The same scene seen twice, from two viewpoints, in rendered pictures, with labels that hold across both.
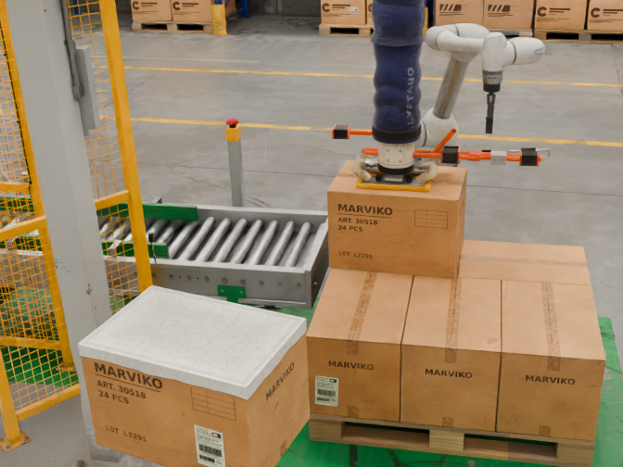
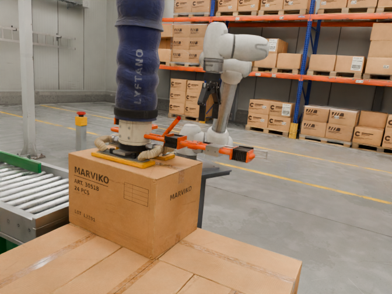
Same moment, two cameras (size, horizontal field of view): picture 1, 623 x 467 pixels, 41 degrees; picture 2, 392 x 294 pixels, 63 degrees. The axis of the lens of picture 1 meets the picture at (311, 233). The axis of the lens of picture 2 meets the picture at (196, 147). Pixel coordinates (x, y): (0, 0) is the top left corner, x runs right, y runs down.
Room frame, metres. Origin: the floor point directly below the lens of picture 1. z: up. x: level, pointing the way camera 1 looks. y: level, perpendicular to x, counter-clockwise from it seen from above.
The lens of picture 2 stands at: (2.15, -1.14, 1.40)
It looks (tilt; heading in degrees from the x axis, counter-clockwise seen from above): 13 degrees down; 15
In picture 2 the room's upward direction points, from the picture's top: 5 degrees clockwise
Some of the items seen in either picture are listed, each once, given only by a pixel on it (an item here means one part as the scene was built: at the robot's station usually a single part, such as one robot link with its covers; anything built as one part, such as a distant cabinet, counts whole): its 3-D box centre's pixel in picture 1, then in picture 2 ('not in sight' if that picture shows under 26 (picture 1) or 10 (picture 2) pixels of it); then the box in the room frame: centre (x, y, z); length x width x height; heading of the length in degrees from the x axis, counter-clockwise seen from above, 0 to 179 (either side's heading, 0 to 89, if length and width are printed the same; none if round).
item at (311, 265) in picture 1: (322, 242); (85, 202); (3.76, -0.05, 0.58); 0.70 x 0.03 x 0.06; 168
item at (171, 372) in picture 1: (199, 382); not in sight; (2.28, 0.39, 0.82); 0.60 x 0.40 x 0.40; 64
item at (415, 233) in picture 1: (398, 217); (135, 192); (3.68, -0.42, 0.74); 0.60 x 0.40 x 0.40; 74
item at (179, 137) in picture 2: (451, 154); (175, 140); (3.63, -0.65, 1.07); 0.10 x 0.08 x 0.06; 168
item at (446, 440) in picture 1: (451, 372); not in sight; (3.33, -0.65, 0.07); 1.20 x 1.00 x 0.14; 78
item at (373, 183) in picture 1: (393, 181); (122, 155); (3.59, -0.39, 0.97); 0.34 x 0.10 x 0.05; 78
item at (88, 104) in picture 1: (68, 87); not in sight; (3.03, 0.87, 1.62); 0.20 x 0.05 x 0.30; 78
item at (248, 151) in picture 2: (528, 157); (241, 154); (3.55, -0.99, 1.07); 0.08 x 0.07 x 0.05; 78
